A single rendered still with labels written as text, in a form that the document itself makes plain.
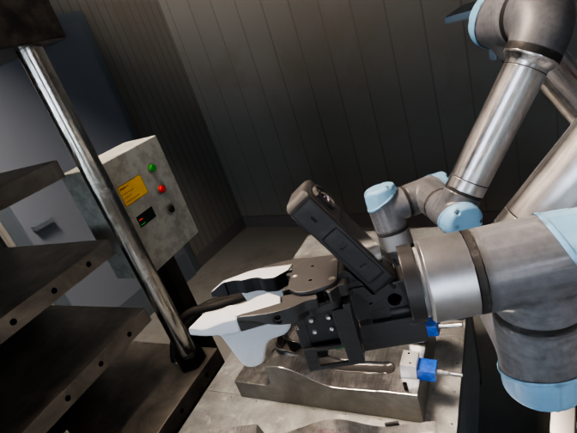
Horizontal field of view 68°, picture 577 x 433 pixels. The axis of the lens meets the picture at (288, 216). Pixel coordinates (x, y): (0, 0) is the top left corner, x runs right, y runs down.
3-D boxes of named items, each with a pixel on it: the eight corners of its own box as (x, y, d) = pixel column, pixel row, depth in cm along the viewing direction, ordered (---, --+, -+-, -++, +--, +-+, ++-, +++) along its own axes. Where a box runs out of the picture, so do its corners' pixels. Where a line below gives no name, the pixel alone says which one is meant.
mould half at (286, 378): (436, 340, 116) (428, 301, 111) (423, 423, 96) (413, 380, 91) (278, 332, 140) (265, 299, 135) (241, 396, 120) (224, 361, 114)
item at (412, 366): (464, 376, 97) (463, 357, 95) (462, 393, 93) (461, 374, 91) (404, 367, 103) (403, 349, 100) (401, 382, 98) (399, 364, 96)
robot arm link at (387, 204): (402, 181, 93) (366, 196, 93) (416, 227, 96) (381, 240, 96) (391, 177, 101) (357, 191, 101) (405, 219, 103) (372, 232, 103)
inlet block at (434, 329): (466, 328, 103) (460, 308, 102) (464, 340, 99) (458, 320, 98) (413, 331, 110) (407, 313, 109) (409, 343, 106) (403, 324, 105)
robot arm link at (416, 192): (468, 210, 93) (421, 229, 93) (444, 194, 103) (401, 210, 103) (461, 179, 90) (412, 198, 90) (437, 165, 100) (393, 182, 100)
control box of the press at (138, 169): (287, 420, 206) (162, 133, 148) (260, 480, 183) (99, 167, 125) (249, 413, 217) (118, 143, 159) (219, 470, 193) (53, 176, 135)
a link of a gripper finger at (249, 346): (204, 392, 38) (303, 358, 38) (181, 335, 36) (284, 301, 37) (206, 371, 41) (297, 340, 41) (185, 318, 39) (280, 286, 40)
